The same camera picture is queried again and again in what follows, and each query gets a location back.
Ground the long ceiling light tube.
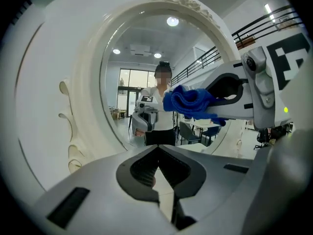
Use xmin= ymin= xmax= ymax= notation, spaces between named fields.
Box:
xmin=264 ymin=3 xmax=277 ymax=24

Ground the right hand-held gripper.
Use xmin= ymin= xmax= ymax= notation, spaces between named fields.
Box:
xmin=201 ymin=32 xmax=313 ymax=130

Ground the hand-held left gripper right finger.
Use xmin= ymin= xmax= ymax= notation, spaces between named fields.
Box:
xmin=158 ymin=144 xmax=255 ymax=235

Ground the white oval vanity mirror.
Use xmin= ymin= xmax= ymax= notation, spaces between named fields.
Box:
xmin=15 ymin=0 xmax=245 ymax=193

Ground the black office chair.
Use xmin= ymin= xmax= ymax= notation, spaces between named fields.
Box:
xmin=254 ymin=128 xmax=273 ymax=151

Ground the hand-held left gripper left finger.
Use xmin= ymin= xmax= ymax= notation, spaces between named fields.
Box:
xmin=31 ymin=144 xmax=177 ymax=235

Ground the black metal railing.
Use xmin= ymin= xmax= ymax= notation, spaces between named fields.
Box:
xmin=231 ymin=5 xmax=305 ymax=49

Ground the blue cloth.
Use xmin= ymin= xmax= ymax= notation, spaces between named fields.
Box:
xmin=162 ymin=84 xmax=227 ymax=127

